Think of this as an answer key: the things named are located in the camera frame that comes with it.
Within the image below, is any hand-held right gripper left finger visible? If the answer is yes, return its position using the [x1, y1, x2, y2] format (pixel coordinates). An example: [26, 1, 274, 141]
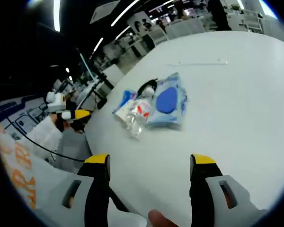
[35, 153, 111, 227]

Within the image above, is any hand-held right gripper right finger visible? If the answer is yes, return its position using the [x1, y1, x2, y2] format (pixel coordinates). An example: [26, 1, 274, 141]
[189, 153, 268, 227]

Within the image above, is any blue tissue packet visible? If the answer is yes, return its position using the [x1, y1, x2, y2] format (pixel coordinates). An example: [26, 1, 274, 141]
[112, 89, 138, 114]

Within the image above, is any clear plastic water bottle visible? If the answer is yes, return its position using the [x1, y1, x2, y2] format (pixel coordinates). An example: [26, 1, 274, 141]
[126, 87, 156, 140]

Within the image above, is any bag with blue disc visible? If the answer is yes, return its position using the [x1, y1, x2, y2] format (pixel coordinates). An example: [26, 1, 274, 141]
[145, 72, 189, 127]

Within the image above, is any person's left hand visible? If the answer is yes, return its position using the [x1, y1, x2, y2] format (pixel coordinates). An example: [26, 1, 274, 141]
[54, 113, 65, 132]

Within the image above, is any person's right hand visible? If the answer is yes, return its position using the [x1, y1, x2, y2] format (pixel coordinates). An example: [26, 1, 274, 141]
[148, 209, 179, 227]

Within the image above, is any person's white printed shirt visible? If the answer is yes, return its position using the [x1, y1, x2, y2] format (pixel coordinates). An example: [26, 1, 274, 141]
[0, 113, 149, 227]

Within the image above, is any white table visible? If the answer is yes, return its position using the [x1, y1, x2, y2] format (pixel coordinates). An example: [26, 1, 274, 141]
[84, 30, 284, 227]

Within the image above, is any white ceiling light strip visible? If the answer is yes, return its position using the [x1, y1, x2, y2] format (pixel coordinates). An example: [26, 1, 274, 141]
[53, 0, 62, 33]
[110, 0, 141, 27]

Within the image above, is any ceiling air vent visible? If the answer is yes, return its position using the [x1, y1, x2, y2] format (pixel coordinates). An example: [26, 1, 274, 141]
[89, 0, 120, 24]

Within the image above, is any white power strip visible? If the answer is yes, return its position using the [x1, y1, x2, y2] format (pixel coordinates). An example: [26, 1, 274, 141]
[165, 59, 228, 67]

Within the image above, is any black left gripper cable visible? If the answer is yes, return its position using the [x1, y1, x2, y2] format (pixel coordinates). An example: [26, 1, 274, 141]
[0, 104, 87, 163]

